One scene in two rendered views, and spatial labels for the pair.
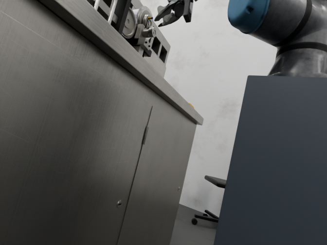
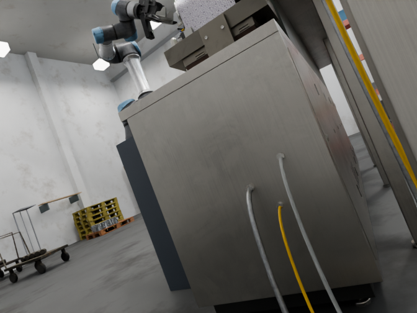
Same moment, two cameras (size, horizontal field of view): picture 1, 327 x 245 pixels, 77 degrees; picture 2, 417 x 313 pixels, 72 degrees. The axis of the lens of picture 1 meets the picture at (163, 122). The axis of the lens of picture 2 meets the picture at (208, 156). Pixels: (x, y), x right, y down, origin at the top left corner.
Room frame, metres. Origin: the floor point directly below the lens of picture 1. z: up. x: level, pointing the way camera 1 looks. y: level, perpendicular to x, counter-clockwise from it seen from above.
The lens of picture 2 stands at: (2.19, 0.08, 0.56)
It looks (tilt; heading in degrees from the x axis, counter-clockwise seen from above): 3 degrees up; 181
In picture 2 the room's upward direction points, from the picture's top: 21 degrees counter-clockwise
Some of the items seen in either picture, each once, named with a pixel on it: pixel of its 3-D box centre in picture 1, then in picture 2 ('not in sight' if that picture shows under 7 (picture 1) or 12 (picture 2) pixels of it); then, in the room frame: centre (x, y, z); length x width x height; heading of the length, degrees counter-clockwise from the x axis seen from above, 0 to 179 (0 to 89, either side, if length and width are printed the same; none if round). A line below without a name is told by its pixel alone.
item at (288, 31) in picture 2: not in sight; (309, 63); (0.11, 0.98, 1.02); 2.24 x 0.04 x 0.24; 154
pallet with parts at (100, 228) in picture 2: not in sight; (109, 225); (-6.48, -3.55, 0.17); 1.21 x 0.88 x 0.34; 148
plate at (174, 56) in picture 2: not in sight; (219, 36); (1.15, 0.26, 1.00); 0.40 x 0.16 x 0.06; 64
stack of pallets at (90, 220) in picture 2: not in sight; (98, 218); (-7.65, -4.30, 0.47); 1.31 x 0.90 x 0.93; 150
